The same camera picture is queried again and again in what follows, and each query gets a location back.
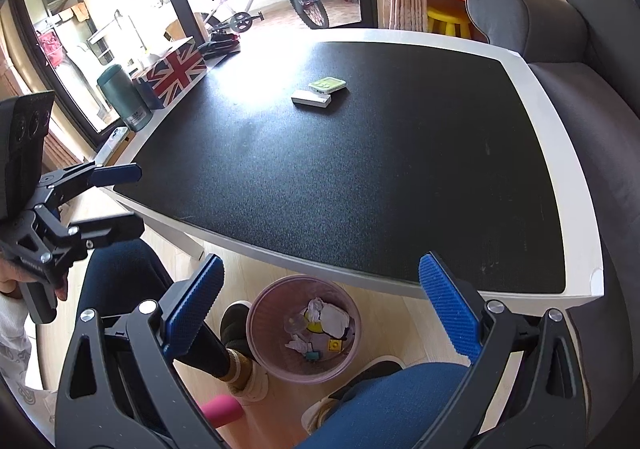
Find dark grey cushion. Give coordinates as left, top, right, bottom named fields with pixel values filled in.
left=565, top=0, right=640, bottom=70

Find yellow plastic stool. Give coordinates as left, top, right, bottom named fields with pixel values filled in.
left=426, top=6, right=473, bottom=39

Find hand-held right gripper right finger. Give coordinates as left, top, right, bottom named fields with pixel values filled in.
left=418, top=251, right=587, bottom=449

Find flat white device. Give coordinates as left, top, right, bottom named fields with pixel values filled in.
left=291, top=90, right=333, bottom=110

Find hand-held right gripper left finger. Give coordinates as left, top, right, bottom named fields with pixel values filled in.
left=54, top=253, right=226, bottom=449

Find red cloth bag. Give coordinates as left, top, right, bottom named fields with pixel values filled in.
left=37, top=29, right=66, bottom=67

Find flat green device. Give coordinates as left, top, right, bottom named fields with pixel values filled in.
left=308, top=78, right=347, bottom=94

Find person's black slipper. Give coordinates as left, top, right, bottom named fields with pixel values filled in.
left=301, top=355, right=405, bottom=435
left=219, top=301, right=269, bottom=405

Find flag print tissue box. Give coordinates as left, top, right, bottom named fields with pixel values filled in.
left=131, top=36, right=208, bottom=109

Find dark green tumbler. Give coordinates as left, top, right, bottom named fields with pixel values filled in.
left=96, top=64, right=153, bottom=132

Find black gloves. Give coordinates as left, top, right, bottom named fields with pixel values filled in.
left=197, top=32, right=242, bottom=61

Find pink translucent waste bin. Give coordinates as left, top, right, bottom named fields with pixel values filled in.
left=246, top=275, right=362, bottom=384

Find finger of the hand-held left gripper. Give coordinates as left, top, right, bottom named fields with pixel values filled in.
left=34, top=162, right=143, bottom=203
left=46, top=212, right=146, bottom=258

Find person's white patterned top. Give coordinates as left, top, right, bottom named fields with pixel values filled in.
left=0, top=344, right=58, bottom=425

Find grey sofa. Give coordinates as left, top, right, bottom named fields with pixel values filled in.
left=465, top=0, right=640, bottom=445

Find person's left black slipper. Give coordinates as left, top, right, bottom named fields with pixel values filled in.
left=219, top=301, right=269, bottom=405

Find white zip pouch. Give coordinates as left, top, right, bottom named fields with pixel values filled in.
left=315, top=306, right=351, bottom=337

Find person's left leg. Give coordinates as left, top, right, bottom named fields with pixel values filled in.
left=77, top=239, right=236, bottom=380

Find black table mat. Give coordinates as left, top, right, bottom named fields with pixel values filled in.
left=112, top=42, right=568, bottom=295

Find person's right black slipper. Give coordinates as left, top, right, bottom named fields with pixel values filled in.
left=301, top=355, right=405, bottom=435

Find person's left hand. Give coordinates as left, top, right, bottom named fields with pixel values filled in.
left=0, top=259, right=69, bottom=303

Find person's left forearm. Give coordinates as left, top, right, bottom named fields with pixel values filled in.
left=0, top=296, right=33, bottom=355

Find white phone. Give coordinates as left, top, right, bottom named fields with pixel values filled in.
left=95, top=126, right=130, bottom=165

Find person's right leg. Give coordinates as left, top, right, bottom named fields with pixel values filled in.
left=300, top=361, right=473, bottom=449

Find pink cylinder object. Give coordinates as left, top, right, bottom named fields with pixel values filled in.
left=200, top=394, right=244, bottom=430

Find person's leg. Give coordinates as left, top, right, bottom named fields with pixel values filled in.
left=77, top=239, right=236, bottom=380
left=300, top=361, right=473, bottom=449

